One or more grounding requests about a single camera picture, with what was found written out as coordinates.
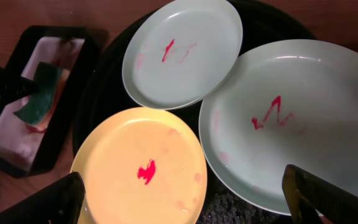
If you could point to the black rectangular soapy tray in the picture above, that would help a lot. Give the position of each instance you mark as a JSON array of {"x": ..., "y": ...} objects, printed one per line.
[{"x": 24, "y": 150}]

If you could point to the light blue plate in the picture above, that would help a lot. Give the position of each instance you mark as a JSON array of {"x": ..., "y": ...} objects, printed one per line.
[{"x": 182, "y": 53}]

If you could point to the green yellow sponge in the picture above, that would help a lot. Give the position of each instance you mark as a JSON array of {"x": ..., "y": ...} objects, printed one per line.
[{"x": 39, "y": 109}]

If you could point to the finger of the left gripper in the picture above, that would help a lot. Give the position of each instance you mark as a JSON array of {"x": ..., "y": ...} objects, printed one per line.
[{"x": 13, "y": 88}]

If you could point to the round black tray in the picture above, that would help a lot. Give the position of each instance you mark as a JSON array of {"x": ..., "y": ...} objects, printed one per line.
[{"x": 105, "y": 95}]

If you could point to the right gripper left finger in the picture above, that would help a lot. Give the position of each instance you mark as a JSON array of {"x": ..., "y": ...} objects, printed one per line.
[{"x": 58, "y": 203}]

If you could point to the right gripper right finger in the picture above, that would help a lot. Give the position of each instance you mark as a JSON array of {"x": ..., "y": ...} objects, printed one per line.
[{"x": 308, "y": 198}]

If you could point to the light green plate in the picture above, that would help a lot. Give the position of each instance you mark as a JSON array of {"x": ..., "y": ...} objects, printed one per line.
[{"x": 286, "y": 102}]

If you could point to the yellow plate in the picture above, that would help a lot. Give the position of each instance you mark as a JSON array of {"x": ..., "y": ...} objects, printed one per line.
[{"x": 142, "y": 165}]

